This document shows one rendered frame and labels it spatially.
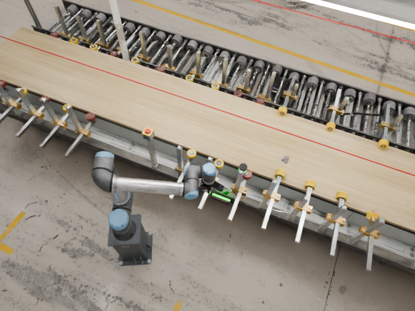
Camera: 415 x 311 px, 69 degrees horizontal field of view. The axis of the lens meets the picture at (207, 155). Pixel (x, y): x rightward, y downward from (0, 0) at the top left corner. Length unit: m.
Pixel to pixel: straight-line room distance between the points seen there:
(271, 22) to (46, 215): 4.42
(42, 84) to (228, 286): 2.63
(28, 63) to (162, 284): 2.57
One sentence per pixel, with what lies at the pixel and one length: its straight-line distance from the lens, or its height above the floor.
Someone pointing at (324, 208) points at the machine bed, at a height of 0.68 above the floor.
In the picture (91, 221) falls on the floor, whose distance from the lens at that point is 3.43.
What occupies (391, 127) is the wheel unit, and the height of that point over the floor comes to 0.97.
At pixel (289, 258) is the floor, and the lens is 3.30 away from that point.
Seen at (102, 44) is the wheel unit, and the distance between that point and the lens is 3.72.
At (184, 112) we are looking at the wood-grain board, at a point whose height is 0.90.
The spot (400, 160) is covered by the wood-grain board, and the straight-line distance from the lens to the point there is 3.11.
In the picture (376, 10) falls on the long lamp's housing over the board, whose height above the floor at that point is 2.34.
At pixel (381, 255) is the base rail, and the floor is 0.70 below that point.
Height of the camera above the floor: 3.07
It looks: 58 degrees down
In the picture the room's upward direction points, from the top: 5 degrees clockwise
